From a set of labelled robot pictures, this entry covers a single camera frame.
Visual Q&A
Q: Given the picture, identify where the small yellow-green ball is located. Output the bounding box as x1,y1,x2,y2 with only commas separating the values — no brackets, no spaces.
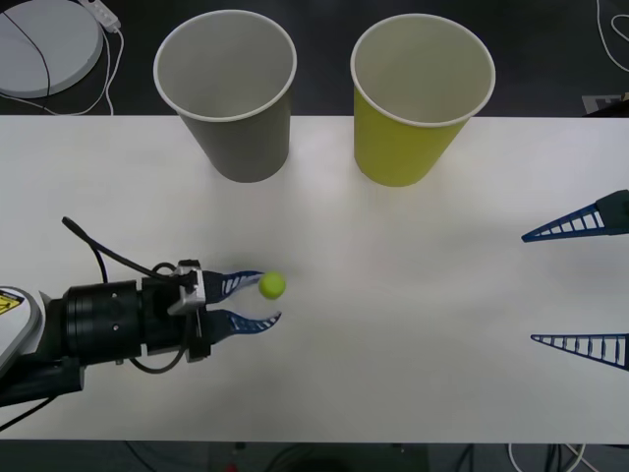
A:
257,271,287,300

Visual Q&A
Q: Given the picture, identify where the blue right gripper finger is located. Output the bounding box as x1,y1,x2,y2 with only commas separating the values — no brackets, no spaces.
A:
521,189,629,245
530,332,629,371

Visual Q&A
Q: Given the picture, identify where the white power strip cable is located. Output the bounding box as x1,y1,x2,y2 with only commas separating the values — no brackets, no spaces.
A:
0,27,125,117

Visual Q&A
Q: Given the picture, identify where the round pale grey base plate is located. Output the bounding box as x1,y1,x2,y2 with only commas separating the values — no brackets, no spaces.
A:
0,0,105,99

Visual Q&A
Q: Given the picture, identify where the yellow-green plastic waste bin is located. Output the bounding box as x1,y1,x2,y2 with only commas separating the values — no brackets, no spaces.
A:
349,13,497,188

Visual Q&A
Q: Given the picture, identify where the grey plastic waste bin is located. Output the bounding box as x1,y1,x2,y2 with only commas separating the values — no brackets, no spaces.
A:
152,11,299,184

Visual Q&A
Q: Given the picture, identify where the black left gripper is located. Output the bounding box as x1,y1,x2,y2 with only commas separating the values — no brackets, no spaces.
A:
141,268,284,365

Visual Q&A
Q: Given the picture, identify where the white floor cable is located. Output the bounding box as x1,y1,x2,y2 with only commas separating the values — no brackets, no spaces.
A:
507,442,599,472

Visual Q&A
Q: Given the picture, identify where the thin black cable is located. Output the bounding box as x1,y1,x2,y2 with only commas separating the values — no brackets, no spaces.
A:
0,8,53,95

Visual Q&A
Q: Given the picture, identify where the looped white cable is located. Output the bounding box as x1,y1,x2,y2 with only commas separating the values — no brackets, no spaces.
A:
596,0,629,75

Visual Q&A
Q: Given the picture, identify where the white power strip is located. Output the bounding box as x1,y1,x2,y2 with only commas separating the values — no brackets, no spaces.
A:
81,0,122,31

